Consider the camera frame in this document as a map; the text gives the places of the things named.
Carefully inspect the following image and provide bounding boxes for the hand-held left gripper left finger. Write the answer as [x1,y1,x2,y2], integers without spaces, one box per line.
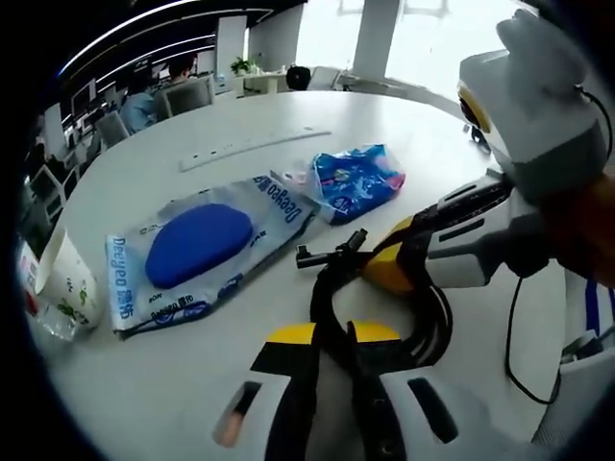
[210,322,321,461]

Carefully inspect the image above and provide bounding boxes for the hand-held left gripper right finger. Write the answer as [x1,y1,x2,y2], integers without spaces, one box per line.
[345,320,481,461]

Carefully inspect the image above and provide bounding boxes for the blue wet wipes packet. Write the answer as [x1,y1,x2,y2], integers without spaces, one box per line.
[309,143,407,226]

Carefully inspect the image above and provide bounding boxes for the blue mouse pad package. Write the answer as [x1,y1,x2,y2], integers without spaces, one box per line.
[105,175,321,338]

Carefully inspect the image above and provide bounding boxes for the white paper cup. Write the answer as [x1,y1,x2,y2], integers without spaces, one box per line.
[36,229,105,330]

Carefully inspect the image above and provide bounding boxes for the clear plastic water bottle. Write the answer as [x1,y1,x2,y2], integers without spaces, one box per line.
[16,239,78,342]

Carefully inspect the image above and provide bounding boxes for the person's right hand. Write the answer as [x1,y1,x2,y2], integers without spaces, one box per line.
[542,172,615,289]

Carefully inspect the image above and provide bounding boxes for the black office chair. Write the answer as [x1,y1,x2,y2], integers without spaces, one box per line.
[286,65,311,92]

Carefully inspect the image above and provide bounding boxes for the white desk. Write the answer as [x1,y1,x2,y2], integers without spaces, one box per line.
[242,70,289,95]

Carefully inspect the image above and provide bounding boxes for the long curved ceiling light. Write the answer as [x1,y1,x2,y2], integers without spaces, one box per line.
[57,0,308,87]

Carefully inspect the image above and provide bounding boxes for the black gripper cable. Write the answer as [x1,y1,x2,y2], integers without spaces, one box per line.
[504,273,559,405]

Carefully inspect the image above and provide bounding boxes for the white table cable strip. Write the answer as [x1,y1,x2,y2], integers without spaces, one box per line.
[178,127,332,174]

